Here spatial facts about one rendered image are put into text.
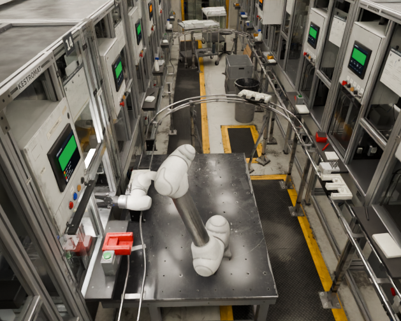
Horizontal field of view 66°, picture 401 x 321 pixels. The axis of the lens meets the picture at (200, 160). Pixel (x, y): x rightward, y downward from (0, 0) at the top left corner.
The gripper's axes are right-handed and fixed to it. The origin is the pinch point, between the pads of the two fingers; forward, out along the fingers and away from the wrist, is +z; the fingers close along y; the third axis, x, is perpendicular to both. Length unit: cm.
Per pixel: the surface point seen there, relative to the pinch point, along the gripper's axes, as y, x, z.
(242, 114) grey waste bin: -71, -277, -149
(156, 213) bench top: -28, -19, -43
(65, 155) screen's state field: 67, 42, -11
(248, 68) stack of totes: -24, -352, -162
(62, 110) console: 80, 27, -7
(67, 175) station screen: 59, 46, -11
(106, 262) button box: 5, 50, -24
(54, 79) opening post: 92, 23, -4
